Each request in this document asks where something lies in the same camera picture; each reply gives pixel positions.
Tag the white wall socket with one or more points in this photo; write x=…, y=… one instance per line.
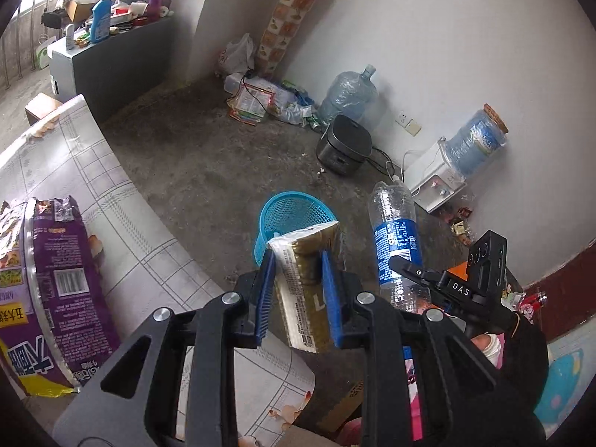
x=409, y=123

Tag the printed blue blanket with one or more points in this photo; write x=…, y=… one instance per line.
x=563, y=382

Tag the white tube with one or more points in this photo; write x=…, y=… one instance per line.
x=70, y=37

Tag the closed cardboard box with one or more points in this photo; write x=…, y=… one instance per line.
x=42, y=107

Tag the white plastic bag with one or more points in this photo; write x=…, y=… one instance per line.
x=237, y=53

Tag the white water dispenser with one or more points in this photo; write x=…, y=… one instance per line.
x=428, y=181

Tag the metal window railing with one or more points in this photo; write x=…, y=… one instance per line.
x=18, y=46

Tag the purple cup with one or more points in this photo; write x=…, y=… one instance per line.
x=156, y=3

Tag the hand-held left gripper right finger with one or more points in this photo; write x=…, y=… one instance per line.
x=331, y=298

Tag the blue labelled water jug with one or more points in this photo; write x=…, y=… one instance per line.
x=475, y=142

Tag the open cardboard box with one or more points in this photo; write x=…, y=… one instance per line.
x=79, y=9

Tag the white tape roll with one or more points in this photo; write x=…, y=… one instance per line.
x=165, y=10

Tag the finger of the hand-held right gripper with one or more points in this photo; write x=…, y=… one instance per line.
x=414, y=271

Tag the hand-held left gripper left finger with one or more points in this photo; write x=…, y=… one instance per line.
x=264, y=298

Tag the person's right forearm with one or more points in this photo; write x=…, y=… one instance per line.
x=521, y=358

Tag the pile of floor litter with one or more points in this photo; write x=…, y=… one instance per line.
x=260, y=100

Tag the purple snack bag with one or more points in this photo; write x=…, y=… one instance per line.
x=60, y=288

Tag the white and green paper bag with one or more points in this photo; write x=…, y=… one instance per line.
x=43, y=56

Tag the patterned rolled mat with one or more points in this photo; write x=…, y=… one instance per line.
x=291, y=23

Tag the blue mesh plastic basket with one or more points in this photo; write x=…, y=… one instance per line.
x=288, y=209

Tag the black rice cooker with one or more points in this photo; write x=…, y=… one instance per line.
x=342, y=144

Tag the floral tablecloth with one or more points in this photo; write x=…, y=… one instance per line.
x=116, y=205

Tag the black bag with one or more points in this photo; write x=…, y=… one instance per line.
x=51, y=18

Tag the scattered snack wrappers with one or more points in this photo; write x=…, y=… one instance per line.
x=458, y=223

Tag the blue detergent bottle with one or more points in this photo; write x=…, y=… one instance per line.
x=101, y=18

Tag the grey cabinet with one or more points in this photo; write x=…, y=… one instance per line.
x=121, y=65

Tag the empty blue water jug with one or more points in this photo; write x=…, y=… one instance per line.
x=347, y=98

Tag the flat brown cardboard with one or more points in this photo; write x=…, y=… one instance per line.
x=344, y=405

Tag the clear plastic bottle blue label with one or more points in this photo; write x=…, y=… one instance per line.
x=396, y=237

